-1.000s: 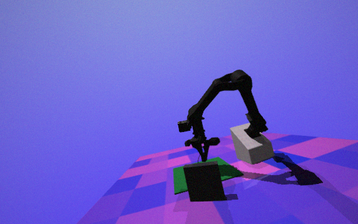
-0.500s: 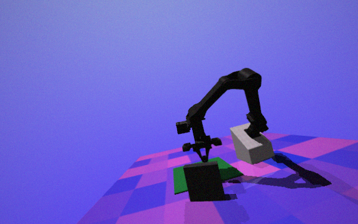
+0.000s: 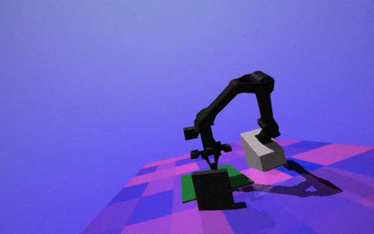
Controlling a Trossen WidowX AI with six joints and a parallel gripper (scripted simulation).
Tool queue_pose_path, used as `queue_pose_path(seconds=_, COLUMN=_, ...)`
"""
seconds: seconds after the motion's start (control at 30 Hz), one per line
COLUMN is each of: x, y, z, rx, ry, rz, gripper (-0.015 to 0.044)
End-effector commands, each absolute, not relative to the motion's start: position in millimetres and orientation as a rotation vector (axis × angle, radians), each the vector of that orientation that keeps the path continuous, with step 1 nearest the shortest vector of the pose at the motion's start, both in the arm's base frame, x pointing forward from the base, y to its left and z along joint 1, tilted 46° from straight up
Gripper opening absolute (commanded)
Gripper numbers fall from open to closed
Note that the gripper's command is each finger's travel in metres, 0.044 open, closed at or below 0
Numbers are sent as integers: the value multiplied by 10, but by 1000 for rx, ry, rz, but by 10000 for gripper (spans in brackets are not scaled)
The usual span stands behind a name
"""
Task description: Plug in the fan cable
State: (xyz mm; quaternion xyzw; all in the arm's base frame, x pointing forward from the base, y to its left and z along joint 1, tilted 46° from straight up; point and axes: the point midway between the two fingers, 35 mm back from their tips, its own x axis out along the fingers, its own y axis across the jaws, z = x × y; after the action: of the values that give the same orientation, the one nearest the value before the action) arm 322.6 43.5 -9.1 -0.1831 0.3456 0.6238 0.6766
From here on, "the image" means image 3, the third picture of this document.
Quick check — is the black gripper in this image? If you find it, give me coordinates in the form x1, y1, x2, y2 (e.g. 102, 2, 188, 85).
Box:
190, 135, 232, 169

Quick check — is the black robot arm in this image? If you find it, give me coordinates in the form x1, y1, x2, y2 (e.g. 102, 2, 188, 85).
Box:
183, 71, 281, 156

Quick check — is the green circuit board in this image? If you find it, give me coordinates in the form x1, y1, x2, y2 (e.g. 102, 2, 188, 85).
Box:
180, 164, 254, 203

